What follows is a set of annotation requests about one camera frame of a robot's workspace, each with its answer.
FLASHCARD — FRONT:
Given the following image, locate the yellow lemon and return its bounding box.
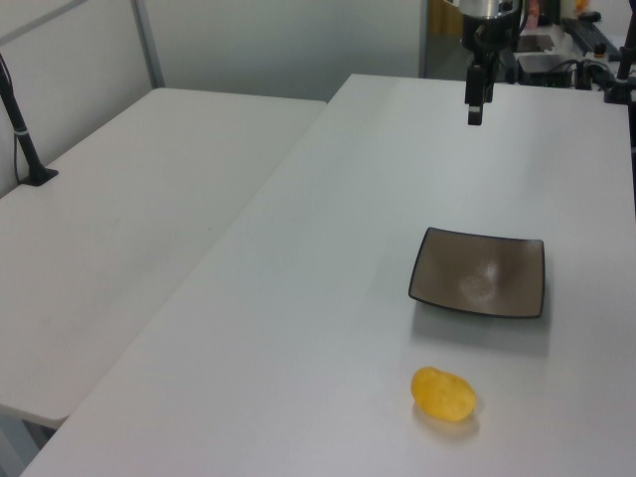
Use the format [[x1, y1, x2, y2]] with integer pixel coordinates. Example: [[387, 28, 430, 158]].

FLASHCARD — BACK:
[[410, 366, 478, 422]]

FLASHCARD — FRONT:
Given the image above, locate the black camera stand with cable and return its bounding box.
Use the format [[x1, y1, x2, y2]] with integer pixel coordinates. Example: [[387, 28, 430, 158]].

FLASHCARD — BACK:
[[0, 52, 60, 188]]

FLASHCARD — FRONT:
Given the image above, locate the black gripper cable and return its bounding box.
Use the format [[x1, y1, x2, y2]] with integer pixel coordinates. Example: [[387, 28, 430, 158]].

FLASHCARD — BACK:
[[516, 0, 532, 39]]

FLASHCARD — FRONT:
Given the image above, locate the white tray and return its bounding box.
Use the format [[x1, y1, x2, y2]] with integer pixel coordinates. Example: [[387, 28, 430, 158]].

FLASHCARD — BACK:
[[515, 27, 568, 55]]

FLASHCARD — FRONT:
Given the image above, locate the black tripod stand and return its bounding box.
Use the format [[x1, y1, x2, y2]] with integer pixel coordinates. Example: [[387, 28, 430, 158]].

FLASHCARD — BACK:
[[602, 46, 636, 105]]

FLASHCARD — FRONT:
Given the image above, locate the black keyboard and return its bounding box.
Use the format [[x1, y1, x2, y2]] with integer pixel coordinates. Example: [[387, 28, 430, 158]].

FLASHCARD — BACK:
[[562, 14, 625, 54]]

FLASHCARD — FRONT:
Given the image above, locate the square brown ceramic plate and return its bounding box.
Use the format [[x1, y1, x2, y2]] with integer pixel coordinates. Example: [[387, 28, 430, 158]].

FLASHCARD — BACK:
[[407, 227, 546, 320]]

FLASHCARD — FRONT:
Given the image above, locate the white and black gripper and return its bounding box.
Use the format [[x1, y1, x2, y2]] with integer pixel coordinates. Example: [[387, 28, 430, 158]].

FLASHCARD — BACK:
[[457, 0, 523, 126]]

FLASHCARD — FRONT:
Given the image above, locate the grey metal partition post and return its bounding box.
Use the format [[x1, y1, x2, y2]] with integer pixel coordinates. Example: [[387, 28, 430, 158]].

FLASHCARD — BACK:
[[131, 0, 166, 92]]

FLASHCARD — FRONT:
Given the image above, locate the black electronics box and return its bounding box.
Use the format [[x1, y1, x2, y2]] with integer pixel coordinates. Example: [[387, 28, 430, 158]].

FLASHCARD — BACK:
[[516, 53, 580, 86]]

